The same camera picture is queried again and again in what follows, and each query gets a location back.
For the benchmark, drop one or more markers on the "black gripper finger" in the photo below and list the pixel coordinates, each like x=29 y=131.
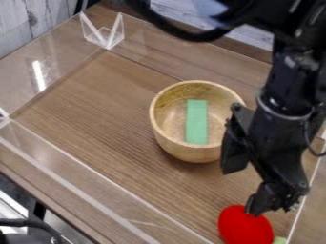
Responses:
x=234 y=157
x=271 y=197

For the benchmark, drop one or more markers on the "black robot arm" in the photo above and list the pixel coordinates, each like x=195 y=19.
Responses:
x=296 y=22

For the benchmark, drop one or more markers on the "red plush object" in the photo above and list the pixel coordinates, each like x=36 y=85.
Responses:
x=240 y=228

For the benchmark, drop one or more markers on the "wooden bowl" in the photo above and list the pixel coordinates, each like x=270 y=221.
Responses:
x=167 y=118

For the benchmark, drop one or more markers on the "clear acrylic front wall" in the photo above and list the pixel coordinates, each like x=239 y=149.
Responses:
x=103 y=210

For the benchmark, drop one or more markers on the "clear acrylic corner bracket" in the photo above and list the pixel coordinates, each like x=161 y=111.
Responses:
x=107 y=38

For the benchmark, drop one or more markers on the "green rectangular block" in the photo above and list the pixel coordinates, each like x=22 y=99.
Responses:
x=196 y=121

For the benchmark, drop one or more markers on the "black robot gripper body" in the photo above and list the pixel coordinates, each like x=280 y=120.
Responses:
x=278 y=129

